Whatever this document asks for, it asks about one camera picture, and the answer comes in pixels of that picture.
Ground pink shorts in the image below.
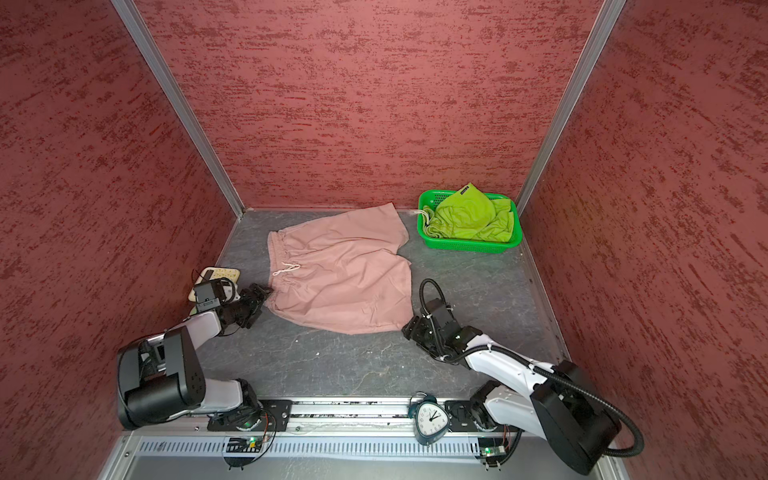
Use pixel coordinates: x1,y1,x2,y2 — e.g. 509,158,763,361
266,203,413,335

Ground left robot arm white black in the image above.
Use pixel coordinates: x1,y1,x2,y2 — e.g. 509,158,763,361
117,277,272,432

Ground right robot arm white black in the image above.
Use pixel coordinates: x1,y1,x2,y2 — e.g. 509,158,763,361
402,299,621,475

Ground lime green shorts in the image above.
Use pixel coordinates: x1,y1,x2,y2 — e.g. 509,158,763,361
417,183,518,244

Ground cream yellow calculator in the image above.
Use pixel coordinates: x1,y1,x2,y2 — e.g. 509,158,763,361
192,266,241,299

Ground teal alarm clock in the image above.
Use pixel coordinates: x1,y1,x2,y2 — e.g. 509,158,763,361
407,392,450,446

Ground right circuit board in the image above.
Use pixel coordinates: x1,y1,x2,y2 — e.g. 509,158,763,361
478,437,508,465

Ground circuit board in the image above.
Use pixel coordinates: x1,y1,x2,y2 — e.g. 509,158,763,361
478,437,508,465
224,437,262,456

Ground green plastic basket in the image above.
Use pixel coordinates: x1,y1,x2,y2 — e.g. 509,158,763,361
416,190,523,254

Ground left circuit board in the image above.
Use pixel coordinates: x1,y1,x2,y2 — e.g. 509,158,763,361
224,437,262,456

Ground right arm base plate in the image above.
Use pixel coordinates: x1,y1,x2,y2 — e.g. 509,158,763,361
444,400,499,432

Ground aluminium front rail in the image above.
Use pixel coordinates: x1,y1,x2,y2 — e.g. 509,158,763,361
122,395,610,438

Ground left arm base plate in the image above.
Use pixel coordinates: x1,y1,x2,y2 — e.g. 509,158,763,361
207,399,293,433

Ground black corrugated cable conduit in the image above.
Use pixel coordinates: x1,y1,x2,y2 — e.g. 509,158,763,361
418,278,646,466

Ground left aluminium corner post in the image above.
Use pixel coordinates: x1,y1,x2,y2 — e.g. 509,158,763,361
111,0,247,220

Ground aluminium corner post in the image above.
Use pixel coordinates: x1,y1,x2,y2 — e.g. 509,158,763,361
111,0,247,220
516,0,626,214

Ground right aluminium corner post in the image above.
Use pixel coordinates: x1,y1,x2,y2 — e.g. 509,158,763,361
516,0,626,214

